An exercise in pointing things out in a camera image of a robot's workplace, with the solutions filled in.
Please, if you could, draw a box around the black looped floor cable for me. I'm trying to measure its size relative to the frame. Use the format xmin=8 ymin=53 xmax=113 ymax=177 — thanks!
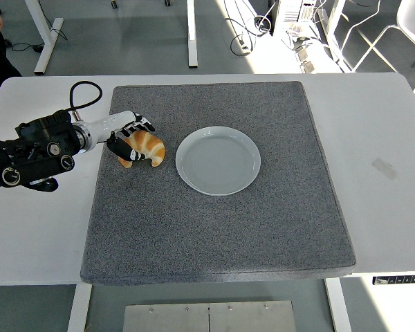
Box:
xmin=224 ymin=0 xmax=274 ymax=57

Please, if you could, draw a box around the white desk leg with foot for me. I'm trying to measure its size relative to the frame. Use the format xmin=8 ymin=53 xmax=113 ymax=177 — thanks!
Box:
xmin=24 ymin=0 xmax=65 ymax=75

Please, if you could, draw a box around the grey metal plate with screws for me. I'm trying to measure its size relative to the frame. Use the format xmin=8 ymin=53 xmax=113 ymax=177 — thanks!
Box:
xmin=122 ymin=299 xmax=297 ymax=332

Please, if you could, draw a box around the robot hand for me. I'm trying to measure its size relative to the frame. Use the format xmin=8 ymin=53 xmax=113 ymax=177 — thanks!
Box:
xmin=86 ymin=109 xmax=156 ymax=163

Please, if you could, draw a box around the white slanted frame leg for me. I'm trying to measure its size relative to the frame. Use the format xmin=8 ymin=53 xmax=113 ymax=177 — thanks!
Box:
xmin=316 ymin=0 xmax=354 ymax=73

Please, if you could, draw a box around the white chair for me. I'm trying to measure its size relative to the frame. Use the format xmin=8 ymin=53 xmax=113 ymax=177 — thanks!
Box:
xmin=342 ymin=0 xmax=415 ymax=94

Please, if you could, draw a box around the grey round plate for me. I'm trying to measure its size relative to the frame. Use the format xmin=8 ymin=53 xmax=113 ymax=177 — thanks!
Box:
xmin=175 ymin=125 xmax=262 ymax=197

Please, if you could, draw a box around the grey speckled mat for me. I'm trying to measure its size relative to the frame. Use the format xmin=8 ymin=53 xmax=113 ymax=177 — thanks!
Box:
xmin=80 ymin=80 xmax=357 ymax=286

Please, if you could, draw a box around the white computer tower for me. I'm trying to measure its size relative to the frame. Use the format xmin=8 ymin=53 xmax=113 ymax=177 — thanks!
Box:
xmin=272 ymin=0 xmax=320 ymax=37

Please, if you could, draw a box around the white table leg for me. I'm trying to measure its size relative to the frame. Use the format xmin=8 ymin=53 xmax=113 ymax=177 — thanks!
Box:
xmin=66 ymin=284 xmax=93 ymax=332
xmin=324 ymin=277 xmax=352 ymax=332

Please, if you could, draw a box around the croissant bread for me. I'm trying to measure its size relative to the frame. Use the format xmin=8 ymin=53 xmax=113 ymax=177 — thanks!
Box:
xmin=118 ymin=129 xmax=167 ymax=169

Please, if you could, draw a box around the table height control panel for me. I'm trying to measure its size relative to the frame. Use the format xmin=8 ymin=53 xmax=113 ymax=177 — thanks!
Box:
xmin=372 ymin=275 xmax=415 ymax=286

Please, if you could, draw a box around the white straight desk leg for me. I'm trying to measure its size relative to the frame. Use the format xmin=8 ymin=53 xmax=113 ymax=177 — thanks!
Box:
xmin=186 ymin=0 xmax=199 ymax=68

